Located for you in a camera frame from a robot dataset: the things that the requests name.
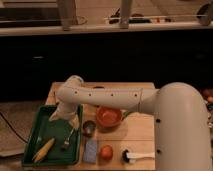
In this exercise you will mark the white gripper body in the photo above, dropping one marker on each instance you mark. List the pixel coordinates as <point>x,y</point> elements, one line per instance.
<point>68,112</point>

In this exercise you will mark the silver metal fork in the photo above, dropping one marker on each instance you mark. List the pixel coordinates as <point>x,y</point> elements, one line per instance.
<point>67,140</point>

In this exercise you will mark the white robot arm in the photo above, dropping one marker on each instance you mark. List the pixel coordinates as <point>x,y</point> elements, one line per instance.
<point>181,129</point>

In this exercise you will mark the small metal cup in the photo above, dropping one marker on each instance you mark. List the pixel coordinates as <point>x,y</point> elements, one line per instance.
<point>89,128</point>

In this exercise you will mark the dark brown bowl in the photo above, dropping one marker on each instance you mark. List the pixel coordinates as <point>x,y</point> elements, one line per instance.
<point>98,87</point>

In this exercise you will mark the yellow corn cob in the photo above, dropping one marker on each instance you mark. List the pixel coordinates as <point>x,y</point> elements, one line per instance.
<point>42,152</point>

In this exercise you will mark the orange bowl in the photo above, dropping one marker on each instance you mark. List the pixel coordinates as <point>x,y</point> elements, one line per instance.
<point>108,117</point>

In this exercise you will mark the blue grey sponge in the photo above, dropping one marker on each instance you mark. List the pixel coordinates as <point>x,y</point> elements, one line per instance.
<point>90,151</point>

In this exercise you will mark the orange fruit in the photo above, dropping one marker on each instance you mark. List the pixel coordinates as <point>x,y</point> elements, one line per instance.
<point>106,152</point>

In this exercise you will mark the wooden table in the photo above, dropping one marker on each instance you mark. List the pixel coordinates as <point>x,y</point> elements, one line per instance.
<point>136,132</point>

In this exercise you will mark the white handled dish brush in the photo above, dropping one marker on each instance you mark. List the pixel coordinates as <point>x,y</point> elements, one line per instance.
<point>132,157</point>

